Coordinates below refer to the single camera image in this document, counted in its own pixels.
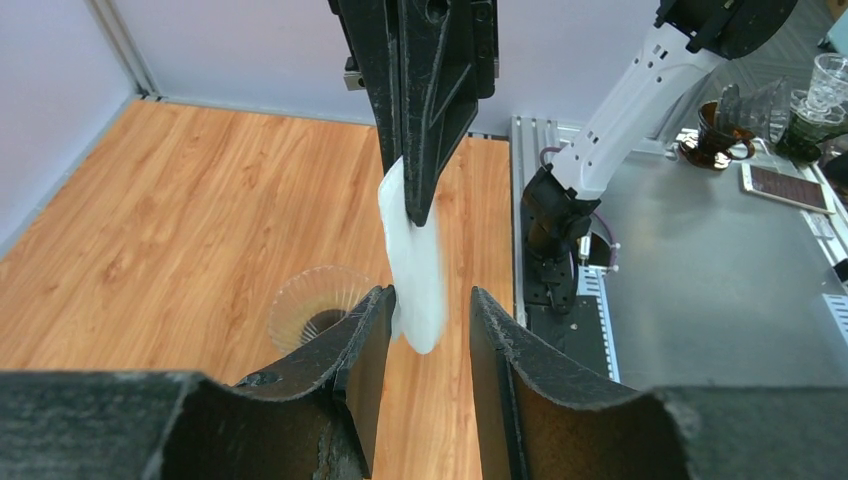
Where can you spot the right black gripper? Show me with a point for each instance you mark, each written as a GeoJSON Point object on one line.
{"type": "Point", "coordinates": [438, 43]}

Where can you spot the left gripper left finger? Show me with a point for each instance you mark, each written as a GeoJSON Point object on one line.
{"type": "Point", "coordinates": [312, 414]}

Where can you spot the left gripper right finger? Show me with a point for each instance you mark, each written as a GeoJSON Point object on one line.
{"type": "Point", "coordinates": [542, 415]}

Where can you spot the white paper coffee filter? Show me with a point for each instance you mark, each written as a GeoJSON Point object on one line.
{"type": "Point", "coordinates": [416, 262]}

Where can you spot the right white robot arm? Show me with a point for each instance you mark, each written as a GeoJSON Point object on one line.
{"type": "Point", "coordinates": [686, 42]}

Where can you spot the smartphone on metal table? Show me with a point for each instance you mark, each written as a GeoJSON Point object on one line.
{"type": "Point", "coordinates": [783, 188]}

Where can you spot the clear glass cup stack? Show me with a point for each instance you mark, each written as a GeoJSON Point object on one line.
{"type": "Point", "coordinates": [818, 114]}

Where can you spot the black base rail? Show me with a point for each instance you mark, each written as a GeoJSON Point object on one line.
{"type": "Point", "coordinates": [583, 334]}

